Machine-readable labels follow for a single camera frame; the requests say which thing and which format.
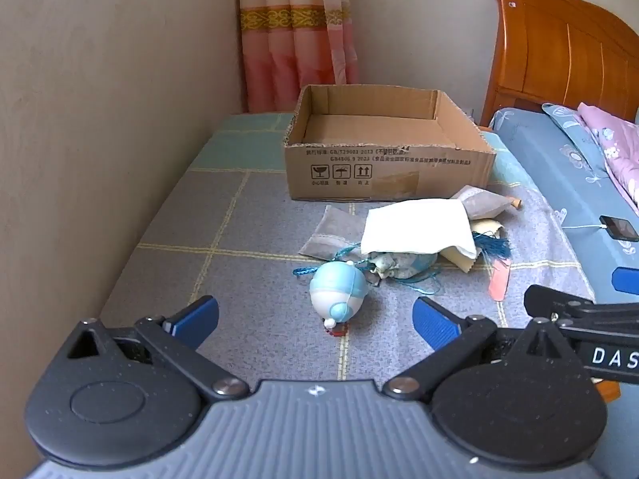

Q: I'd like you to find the cardboard box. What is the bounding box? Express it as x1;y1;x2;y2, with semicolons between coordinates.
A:
284;85;497;203

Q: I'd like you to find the pink strip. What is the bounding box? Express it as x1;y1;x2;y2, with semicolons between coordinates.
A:
488;259;511;303

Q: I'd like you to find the black smartphone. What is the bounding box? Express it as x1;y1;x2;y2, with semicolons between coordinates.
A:
599;216;639;243

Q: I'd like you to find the blue floral bedsheet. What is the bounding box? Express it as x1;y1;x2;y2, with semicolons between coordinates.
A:
488;107;639;306

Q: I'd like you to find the cream yellow cloth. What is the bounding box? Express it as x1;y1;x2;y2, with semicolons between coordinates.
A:
438;220;505;273

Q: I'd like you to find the grey fabric pouch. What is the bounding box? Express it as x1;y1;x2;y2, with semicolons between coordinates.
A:
298;204;373;263
449;184;518;223

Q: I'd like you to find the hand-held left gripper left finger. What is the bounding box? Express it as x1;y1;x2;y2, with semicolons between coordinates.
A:
65;295;250;403

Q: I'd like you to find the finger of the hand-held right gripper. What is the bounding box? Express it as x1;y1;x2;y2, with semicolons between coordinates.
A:
611;268;639;291
524;284;639;321

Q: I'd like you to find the pink floral pillow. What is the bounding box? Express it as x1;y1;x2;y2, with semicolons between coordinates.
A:
573;101;639;216

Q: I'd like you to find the blue floral pillow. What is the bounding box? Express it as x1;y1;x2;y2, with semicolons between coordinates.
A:
542;102;639;210

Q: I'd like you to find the round blue plush toy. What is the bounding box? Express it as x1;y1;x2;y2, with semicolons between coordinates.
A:
308;261;368;336

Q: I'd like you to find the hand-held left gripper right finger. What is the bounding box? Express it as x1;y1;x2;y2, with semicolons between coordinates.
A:
382;296;576;403

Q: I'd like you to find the dark blue tassel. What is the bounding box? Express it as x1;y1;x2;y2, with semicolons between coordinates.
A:
471;232;514;263

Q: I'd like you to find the orange wooden headboard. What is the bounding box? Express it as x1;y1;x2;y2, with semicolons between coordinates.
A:
479;0;639;129

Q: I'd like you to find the white folded cloth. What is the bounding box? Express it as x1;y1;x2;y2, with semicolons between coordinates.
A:
359;198;478;263

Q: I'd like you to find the floral sachet with teal cord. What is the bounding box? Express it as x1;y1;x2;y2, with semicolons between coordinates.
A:
292;243;443;296

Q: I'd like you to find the pink patterned curtain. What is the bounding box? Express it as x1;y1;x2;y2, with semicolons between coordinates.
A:
237;0;360;113

